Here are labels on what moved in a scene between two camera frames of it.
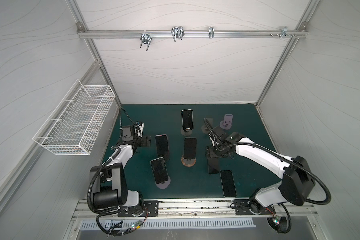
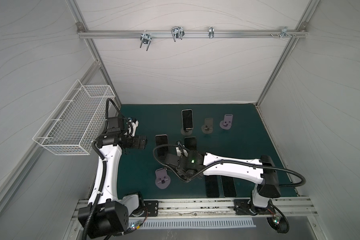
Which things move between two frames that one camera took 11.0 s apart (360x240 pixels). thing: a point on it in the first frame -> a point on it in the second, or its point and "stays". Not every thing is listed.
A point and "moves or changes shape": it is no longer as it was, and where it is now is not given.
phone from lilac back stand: x=213 y=165 moves or changes shape
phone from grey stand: x=228 y=183 stays
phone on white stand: x=187 y=115 stays
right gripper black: x=211 y=153 -> x=171 y=159
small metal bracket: x=211 y=32 stays
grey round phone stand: x=204 y=128 stays
